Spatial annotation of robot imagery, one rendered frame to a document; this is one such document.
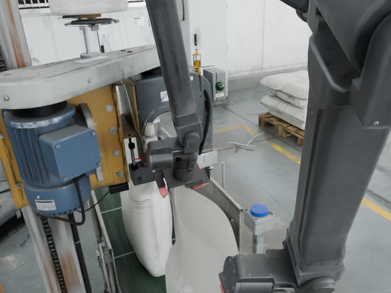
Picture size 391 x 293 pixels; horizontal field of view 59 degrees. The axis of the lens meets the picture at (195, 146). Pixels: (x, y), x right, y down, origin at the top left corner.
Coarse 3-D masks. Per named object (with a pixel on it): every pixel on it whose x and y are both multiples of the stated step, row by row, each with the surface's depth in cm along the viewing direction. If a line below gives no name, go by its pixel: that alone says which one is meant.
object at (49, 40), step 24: (24, 0) 309; (144, 0) 349; (24, 24) 316; (48, 24) 324; (120, 24) 349; (144, 24) 358; (48, 48) 331; (72, 48) 339; (96, 48) 348; (120, 48) 357
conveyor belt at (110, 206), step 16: (96, 192) 228; (112, 208) 211; (112, 224) 196; (112, 240) 183; (128, 240) 183; (128, 256) 172; (128, 272) 162; (144, 272) 161; (128, 288) 153; (144, 288) 153; (160, 288) 152
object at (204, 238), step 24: (192, 192) 99; (192, 216) 103; (216, 216) 93; (192, 240) 82; (216, 240) 97; (168, 264) 106; (192, 264) 86; (216, 264) 77; (168, 288) 106; (192, 288) 90; (216, 288) 80
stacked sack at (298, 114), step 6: (282, 108) 378; (288, 108) 371; (294, 108) 363; (300, 108) 361; (306, 108) 361; (282, 114) 379; (288, 114) 367; (294, 114) 361; (300, 114) 354; (306, 114) 350; (294, 120) 363; (300, 120) 353
